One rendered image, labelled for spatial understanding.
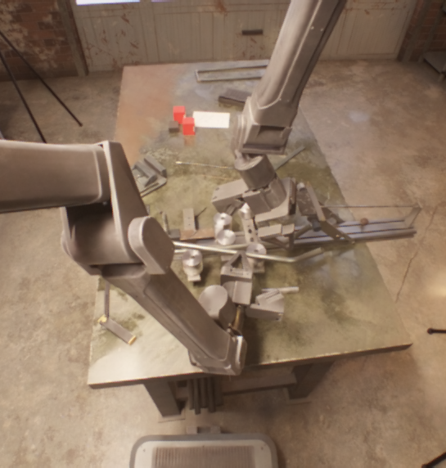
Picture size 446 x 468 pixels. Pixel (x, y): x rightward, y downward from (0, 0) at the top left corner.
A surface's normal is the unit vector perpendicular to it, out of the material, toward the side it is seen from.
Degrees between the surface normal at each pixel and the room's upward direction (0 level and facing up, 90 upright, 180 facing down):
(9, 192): 73
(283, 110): 104
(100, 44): 90
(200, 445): 0
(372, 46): 90
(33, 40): 90
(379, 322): 0
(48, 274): 0
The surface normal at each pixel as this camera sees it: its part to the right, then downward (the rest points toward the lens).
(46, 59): 0.12, 0.77
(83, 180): 0.85, 0.02
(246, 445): 0.01, -0.63
